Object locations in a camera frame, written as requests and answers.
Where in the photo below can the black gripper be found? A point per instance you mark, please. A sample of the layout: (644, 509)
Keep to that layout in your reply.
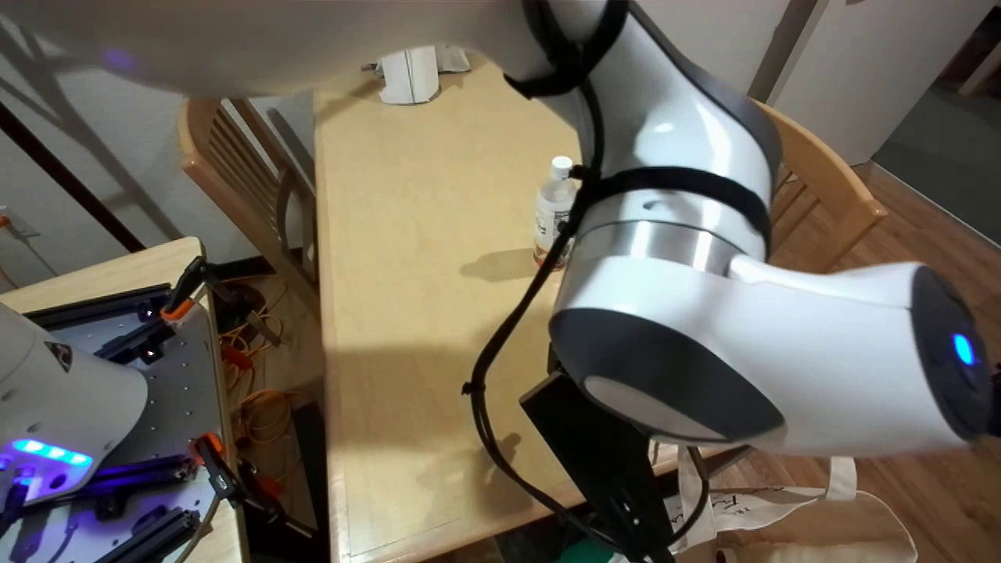
(625, 490)

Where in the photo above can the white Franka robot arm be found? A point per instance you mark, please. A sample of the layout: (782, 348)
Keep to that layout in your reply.
(667, 158)

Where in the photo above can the cream canvas tote bag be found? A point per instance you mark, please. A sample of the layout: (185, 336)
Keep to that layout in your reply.
(814, 532)

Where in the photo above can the white plastic bottle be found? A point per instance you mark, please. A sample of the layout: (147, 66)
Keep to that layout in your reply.
(550, 207)

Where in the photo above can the wooden slat-back chair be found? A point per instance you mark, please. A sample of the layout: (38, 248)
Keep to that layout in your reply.
(833, 197)
(223, 146)

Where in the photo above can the black clamp with orange tip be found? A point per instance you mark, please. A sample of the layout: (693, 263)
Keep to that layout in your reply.
(178, 300)
(213, 453)

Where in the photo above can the side table with grey breadboard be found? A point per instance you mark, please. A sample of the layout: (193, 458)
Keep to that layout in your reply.
(175, 394)

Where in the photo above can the white plastic block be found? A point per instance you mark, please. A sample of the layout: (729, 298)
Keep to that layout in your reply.
(412, 77)

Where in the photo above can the black aluminium bar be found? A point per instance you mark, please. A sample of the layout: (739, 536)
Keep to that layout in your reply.
(129, 480)
(96, 308)
(156, 532)

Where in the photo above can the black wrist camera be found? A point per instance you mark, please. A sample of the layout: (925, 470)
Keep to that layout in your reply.
(558, 407)

